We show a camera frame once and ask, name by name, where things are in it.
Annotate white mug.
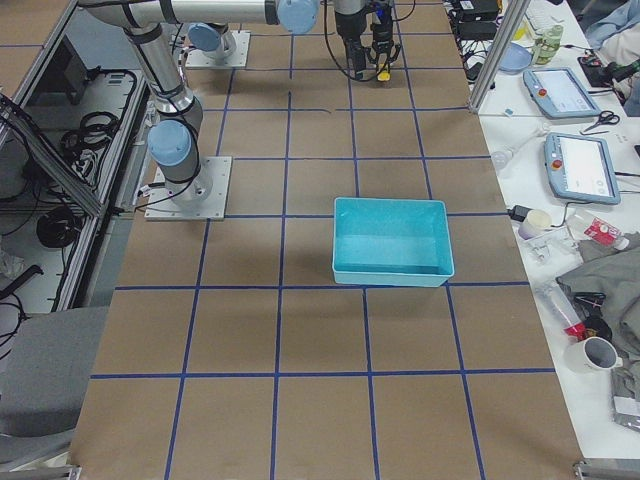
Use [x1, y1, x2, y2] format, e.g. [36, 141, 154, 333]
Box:
[564, 337, 623, 373]

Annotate cream tape roll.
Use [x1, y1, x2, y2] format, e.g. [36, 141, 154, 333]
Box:
[518, 209, 552, 240]

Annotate green glass jar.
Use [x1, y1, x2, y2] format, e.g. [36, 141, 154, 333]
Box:
[532, 24, 564, 65]

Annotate grey cloth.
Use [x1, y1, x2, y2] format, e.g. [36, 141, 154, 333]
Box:
[555, 244, 640, 369]

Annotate teach pendant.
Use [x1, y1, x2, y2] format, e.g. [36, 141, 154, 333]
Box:
[522, 67, 601, 119]
[544, 132, 621, 205]

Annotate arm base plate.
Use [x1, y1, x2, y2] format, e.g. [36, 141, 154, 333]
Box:
[184, 25, 250, 70]
[144, 156, 232, 221]

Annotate light blue plastic bin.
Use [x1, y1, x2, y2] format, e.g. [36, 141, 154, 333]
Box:
[332, 197, 455, 288]

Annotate white light bulb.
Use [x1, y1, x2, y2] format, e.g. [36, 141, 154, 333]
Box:
[491, 136, 531, 175]

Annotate aluminium frame post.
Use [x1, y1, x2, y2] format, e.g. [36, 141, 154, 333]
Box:
[468, 0, 530, 114]

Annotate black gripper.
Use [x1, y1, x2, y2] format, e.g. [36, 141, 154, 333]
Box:
[334, 12, 367, 80]
[368, 9, 401, 75]

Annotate lower teach pendant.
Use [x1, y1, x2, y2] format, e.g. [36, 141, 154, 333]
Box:
[544, 132, 621, 205]

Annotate red white packet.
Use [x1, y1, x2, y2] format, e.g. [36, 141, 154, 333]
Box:
[584, 217, 621, 246]

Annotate upper teach pendant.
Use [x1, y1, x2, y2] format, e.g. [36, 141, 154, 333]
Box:
[522, 67, 601, 119]

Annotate black scissors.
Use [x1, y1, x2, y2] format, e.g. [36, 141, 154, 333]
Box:
[580, 110, 620, 135]

